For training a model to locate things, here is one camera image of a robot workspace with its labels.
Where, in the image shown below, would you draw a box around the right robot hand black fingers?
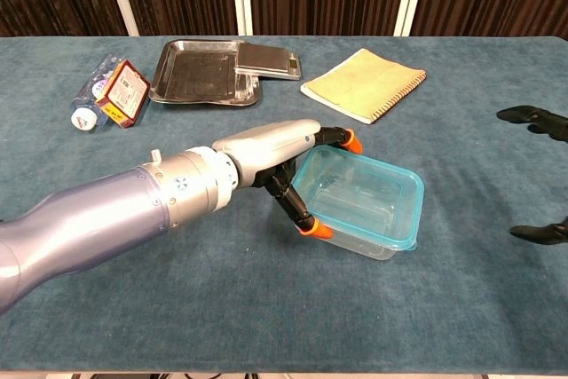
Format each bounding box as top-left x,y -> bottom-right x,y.
495,105 -> 568,246

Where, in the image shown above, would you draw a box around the silver digital kitchen scale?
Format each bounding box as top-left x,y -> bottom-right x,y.
233,43 -> 303,82

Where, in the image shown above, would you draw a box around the clear plastic container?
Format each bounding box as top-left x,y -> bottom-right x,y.
305,150 -> 421,261

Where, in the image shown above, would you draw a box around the transparent blue lid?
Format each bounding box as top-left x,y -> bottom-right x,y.
291,144 -> 426,251

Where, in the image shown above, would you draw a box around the stainless steel tray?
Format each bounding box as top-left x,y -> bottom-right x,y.
148,39 -> 263,108

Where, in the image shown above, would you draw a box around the spiral notebook kraft cover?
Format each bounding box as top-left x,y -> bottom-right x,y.
300,48 -> 427,126

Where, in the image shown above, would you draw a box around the red yellow carton box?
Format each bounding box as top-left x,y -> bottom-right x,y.
95,59 -> 151,130

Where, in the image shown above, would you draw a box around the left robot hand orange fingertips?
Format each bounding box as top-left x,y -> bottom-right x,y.
211,119 -> 364,241

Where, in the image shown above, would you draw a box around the blue table cloth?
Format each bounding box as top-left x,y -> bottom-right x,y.
0,36 -> 568,374

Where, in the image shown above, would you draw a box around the clear plastic water bottle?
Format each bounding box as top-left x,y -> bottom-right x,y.
69,53 -> 125,131

